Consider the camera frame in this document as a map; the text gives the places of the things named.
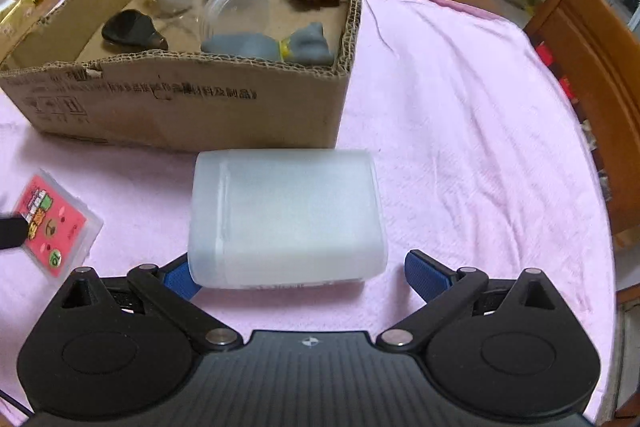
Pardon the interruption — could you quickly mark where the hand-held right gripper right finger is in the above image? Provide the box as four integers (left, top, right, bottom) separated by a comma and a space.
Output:
375, 250, 556, 353

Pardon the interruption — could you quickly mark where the wooden chair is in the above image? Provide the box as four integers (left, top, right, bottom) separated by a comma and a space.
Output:
522, 0, 640, 248

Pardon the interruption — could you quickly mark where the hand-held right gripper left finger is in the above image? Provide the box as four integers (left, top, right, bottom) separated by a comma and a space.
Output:
60, 254, 243, 353

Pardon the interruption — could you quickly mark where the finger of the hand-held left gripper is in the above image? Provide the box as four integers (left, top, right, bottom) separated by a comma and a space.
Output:
0, 214, 28, 251

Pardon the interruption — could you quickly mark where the clear plastic jar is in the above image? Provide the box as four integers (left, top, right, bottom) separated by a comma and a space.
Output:
199, 0, 271, 52

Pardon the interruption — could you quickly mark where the gold tissue pack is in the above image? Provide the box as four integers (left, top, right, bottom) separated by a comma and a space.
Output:
0, 0, 48, 52

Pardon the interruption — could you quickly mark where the pink tablecloth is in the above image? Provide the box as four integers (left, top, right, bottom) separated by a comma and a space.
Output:
0, 0, 616, 427

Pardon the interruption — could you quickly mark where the white translucent plastic container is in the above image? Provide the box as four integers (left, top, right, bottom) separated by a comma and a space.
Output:
187, 148, 391, 290

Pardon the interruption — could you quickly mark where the brown cardboard box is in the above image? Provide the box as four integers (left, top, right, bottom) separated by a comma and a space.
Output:
0, 0, 368, 152

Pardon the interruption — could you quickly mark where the grey toy animal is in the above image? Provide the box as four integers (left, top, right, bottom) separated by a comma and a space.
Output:
201, 22, 335, 65

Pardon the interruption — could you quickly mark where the black teardrop-shaped gadget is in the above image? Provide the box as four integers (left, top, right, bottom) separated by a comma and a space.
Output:
101, 9, 169, 50

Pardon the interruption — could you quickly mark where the pink card case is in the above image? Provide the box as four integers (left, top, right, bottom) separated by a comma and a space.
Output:
12, 171, 104, 280

